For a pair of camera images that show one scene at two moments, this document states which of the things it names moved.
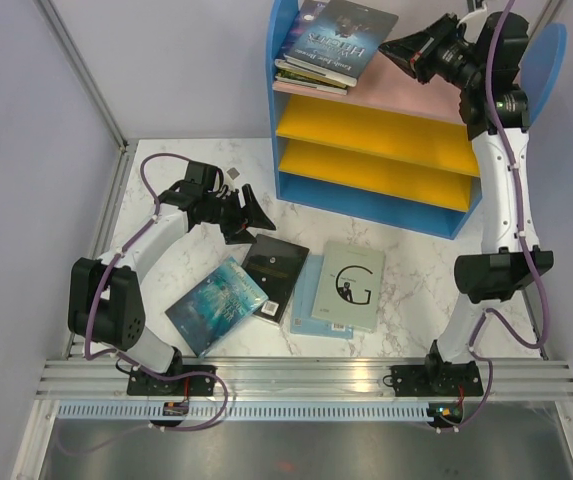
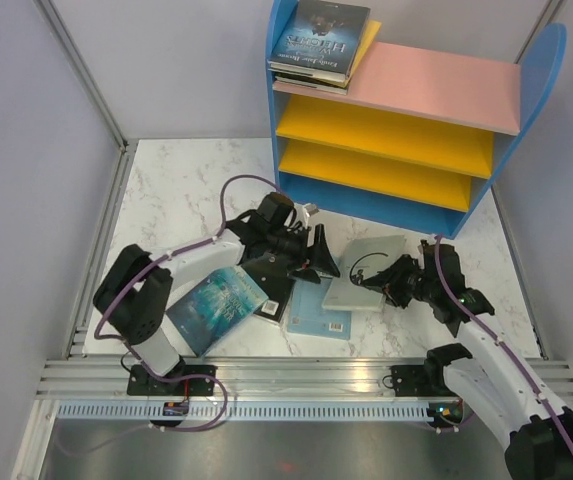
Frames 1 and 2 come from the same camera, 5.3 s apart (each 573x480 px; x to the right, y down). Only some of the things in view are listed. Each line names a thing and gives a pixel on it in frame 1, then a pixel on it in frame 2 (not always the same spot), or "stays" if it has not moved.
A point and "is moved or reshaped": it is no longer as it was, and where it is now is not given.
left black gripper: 250,215 -> 317,255
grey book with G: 348,286 is moved or reshaped
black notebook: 276,266 stays
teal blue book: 216,306 stays
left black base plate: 138,383 stays
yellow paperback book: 284,66 -> 370,33
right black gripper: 416,50 -> 388,281
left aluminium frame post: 82,71 stays
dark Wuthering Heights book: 338,40 is moved or reshaped
